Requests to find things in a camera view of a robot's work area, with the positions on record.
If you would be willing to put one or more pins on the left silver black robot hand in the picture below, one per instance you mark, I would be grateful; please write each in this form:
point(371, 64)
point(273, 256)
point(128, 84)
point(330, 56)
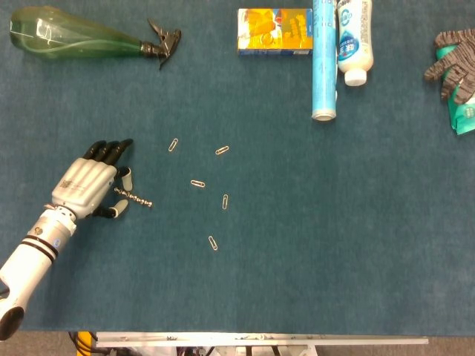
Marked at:
point(83, 185)

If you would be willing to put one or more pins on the paperclip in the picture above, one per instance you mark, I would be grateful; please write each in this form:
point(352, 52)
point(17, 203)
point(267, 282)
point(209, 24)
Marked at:
point(197, 183)
point(222, 150)
point(213, 243)
point(173, 144)
point(225, 202)

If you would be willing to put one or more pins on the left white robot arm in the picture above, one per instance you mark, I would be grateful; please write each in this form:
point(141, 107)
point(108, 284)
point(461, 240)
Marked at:
point(33, 263)

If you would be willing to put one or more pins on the paperclip bottom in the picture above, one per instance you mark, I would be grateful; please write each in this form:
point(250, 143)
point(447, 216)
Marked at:
point(213, 243)

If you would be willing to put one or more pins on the green spray bottle black trigger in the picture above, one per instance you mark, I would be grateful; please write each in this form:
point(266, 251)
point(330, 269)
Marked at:
point(67, 37)

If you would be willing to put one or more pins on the orange yellow cardboard box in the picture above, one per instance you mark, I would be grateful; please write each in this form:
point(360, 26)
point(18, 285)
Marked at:
point(274, 33)

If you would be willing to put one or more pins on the light blue cylindrical can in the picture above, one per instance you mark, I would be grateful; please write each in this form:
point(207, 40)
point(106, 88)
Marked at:
point(324, 66)

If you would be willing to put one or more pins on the white plastic bottle blue label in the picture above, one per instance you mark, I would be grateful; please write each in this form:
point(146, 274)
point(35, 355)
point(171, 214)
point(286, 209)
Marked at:
point(354, 37)

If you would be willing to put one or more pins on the green wet wipes pack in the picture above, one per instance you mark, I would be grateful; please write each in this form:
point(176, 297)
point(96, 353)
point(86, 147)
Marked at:
point(465, 115)

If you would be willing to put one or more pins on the grey striped knit glove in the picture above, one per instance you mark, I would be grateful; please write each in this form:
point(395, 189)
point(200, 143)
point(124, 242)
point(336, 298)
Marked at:
point(460, 59)

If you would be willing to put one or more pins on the yellow bracket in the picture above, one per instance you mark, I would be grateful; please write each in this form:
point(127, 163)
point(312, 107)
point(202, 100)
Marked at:
point(84, 343)

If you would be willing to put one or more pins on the aluminium frame rail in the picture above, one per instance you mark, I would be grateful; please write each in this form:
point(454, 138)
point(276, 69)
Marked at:
point(259, 338)

